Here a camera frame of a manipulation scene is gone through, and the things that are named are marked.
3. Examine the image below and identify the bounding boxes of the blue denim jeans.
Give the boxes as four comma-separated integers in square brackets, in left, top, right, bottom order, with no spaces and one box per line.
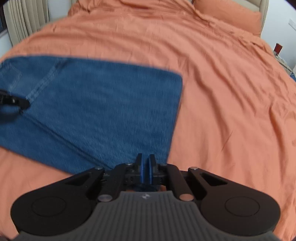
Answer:
[1,56,183,174]

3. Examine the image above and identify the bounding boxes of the beige curtain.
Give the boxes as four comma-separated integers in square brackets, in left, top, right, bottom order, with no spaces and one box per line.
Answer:
[3,0,49,46]

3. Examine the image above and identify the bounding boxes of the orange duvet cover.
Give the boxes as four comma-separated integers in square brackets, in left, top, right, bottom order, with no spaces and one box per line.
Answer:
[4,1,295,240]

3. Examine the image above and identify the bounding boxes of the white bedside nightstand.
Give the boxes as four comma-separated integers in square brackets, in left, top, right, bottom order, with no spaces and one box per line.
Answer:
[275,55,294,76]

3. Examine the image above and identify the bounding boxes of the dark red box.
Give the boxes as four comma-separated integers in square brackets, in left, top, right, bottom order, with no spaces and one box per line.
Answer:
[273,43,282,56]

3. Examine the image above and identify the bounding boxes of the orange pillow near nightstand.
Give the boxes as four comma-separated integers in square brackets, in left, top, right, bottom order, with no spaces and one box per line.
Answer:
[193,0,263,37]

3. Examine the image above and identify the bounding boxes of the beige upholstered headboard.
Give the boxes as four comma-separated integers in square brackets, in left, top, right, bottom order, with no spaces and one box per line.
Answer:
[233,1,269,37]

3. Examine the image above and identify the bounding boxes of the white wall switch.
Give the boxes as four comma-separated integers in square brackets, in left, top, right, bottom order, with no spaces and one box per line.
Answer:
[288,19,296,30]

